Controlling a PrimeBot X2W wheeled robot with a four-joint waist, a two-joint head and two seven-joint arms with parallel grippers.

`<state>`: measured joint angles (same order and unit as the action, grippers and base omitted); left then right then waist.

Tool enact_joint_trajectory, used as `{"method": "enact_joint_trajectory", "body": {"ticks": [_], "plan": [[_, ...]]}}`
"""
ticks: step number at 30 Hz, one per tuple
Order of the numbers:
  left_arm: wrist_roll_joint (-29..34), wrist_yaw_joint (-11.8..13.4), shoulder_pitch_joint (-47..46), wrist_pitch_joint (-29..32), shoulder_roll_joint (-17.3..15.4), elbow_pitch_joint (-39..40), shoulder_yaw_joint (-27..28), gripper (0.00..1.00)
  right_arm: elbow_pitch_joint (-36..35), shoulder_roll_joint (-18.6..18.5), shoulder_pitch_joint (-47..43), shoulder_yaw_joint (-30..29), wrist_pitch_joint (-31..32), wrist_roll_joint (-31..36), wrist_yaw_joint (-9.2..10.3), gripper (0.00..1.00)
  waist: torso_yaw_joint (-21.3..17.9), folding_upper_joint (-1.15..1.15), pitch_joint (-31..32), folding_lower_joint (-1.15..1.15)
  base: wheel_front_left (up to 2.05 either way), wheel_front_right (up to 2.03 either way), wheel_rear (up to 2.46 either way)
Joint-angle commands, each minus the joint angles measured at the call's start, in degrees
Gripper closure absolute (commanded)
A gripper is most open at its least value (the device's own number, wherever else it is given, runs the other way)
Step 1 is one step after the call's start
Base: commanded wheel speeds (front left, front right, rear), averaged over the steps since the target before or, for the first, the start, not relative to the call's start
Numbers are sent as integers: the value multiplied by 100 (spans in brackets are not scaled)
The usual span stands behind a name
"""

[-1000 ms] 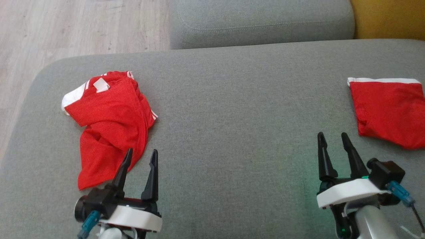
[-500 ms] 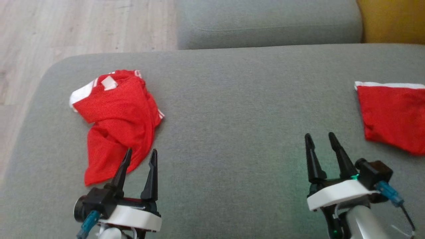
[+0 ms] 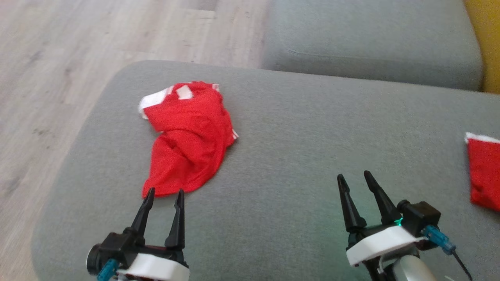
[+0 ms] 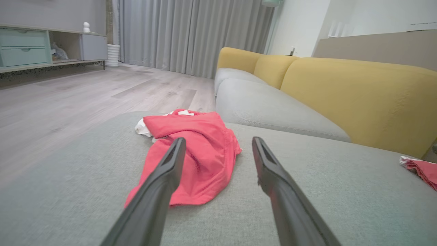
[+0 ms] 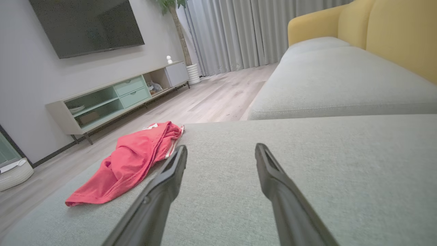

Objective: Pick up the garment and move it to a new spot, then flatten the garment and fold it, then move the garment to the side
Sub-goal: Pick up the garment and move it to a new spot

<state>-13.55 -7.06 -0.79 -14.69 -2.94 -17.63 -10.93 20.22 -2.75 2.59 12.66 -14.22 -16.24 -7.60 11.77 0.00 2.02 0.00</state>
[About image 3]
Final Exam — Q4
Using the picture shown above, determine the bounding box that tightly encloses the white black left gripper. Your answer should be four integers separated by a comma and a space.
117, 187, 190, 281

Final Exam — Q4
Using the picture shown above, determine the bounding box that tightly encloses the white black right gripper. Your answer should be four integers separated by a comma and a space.
337, 171, 428, 270

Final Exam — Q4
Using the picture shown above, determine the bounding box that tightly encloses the red jersey shirt black print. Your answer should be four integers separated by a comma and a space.
138, 81, 239, 198

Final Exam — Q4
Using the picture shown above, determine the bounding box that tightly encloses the red shorts white trim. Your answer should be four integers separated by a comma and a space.
464, 132, 500, 212

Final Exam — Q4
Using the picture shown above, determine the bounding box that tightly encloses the wide grey sofa seat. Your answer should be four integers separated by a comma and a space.
31, 60, 500, 281

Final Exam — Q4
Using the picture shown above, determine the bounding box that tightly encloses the grey sofa seat cushion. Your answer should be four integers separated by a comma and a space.
261, 0, 485, 92

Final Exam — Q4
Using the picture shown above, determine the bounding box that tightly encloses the large yellow sofa backrest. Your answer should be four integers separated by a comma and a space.
463, 0, 500, 94

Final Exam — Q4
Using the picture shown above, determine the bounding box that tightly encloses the blue cable connector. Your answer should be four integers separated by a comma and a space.
422, 225, 457, 255
97, 258, 120, 281

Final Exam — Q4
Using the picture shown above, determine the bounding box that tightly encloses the thin black cable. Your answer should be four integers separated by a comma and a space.
452, 252, 474, 281

